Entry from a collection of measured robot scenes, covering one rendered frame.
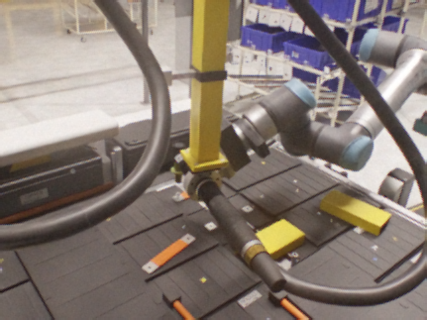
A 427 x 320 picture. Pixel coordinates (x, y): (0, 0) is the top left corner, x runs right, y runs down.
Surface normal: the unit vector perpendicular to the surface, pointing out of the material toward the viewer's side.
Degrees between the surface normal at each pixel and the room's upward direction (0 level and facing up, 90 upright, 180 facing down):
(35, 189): 90
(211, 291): 0
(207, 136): 90
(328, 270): 0
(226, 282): 0
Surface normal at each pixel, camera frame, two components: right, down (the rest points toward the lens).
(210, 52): 0.38, 0.45
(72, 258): 0.04, -0.88
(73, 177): 0.62, 0.40
